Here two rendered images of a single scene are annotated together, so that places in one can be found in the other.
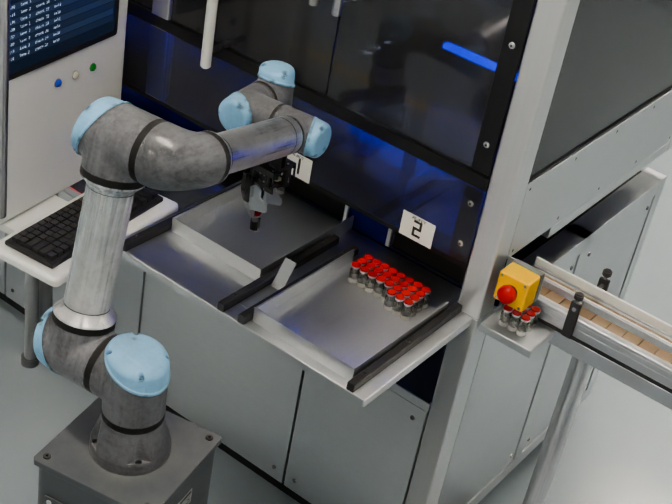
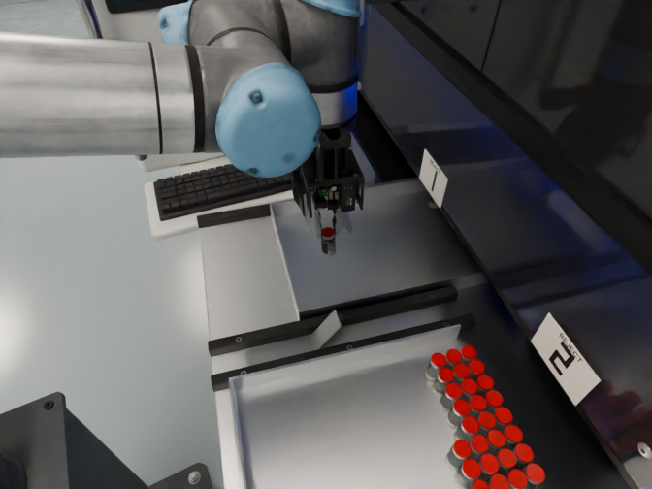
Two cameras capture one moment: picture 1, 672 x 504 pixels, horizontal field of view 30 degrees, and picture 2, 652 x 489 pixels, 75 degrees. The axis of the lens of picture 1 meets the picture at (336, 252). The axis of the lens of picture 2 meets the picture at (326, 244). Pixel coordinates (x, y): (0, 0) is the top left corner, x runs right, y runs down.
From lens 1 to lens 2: 2.21 m
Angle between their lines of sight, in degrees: 35
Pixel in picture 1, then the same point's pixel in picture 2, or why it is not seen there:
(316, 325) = (310, 443)
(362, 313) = (403, 451)
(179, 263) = (237, 261)
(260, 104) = (206, 24)
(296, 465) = not seen: hidden behind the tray
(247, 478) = not seen: hidden behind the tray
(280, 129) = (72, 64)
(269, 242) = (365, 268)
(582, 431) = not seen: outside the picture
